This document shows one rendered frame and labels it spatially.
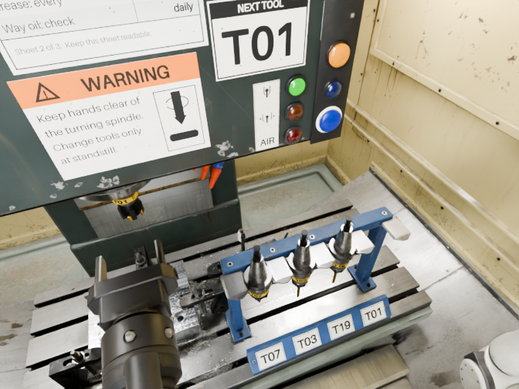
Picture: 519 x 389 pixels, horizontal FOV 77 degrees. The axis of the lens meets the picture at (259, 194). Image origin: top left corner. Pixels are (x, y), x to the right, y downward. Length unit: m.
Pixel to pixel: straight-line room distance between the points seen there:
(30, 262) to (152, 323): 1.52
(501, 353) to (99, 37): 0.80
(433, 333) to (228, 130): 1.11
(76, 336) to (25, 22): 0.99
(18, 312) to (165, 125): 1.37
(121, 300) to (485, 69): 1.07
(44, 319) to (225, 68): 1.08
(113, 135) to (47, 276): 1.51
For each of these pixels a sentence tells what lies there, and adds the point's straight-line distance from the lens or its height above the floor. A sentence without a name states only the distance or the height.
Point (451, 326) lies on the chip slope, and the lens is 1.34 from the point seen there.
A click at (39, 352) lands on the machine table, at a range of 1.23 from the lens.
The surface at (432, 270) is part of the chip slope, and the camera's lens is 1.40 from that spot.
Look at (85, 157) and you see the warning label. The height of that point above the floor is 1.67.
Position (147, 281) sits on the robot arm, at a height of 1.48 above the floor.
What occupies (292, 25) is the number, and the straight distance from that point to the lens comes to 0.35.
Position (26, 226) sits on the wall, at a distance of 1.90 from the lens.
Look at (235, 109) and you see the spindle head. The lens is 0.36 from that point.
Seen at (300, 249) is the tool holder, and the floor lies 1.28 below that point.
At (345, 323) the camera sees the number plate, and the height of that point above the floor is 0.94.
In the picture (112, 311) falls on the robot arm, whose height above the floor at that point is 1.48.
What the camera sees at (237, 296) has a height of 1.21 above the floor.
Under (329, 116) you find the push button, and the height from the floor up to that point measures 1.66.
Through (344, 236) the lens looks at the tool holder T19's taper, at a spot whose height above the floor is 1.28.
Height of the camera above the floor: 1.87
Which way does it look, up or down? 44 degrees down
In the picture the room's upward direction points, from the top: 2 degrees counter-clockwise
